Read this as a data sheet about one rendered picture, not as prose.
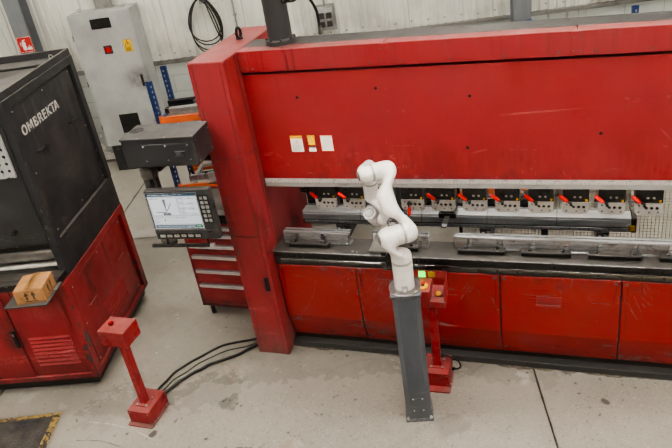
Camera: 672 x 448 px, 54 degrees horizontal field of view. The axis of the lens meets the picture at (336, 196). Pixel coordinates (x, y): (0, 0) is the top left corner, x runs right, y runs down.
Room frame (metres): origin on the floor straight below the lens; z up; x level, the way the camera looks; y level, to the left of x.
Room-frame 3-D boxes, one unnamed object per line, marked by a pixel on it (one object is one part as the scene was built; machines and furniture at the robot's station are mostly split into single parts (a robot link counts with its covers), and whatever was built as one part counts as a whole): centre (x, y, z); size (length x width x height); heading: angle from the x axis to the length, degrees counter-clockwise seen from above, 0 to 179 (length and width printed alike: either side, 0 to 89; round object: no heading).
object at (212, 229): (3.82, 0.97, 1.42); 0.45 x 0.12 x 0.36; 74
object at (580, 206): (3.46, -1.43, 1.26); 0.15 x 0.09 x 0.17; 69
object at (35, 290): (3.80, 2.11, 1.04); 0.30 x 0.26 x 0.12; 83
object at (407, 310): (3.20, -0.31, 0.50); 0.18 x 0.18 x 1.00; 83
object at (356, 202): (3.97, -0.13, 1.26); 0.15 x 0.09 x 0.17; 69
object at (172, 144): (3.92, 1.00, 1.53); 0.51 x 0.25 x 0.85; 74
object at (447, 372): (3.46, -0.49, 0.06); 0.25 x 0.20 x 0.12; 160
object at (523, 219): (4.02, -0.82, 0.93); 2.30 x 0.14 x 0.10; 69
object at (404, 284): (3.20, -0.31, 1.09); 0.19 x 0.19 x 0.18
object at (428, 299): (3.48, -0.50, 0.75); 0.20 x 0.16 x 0.18; 70
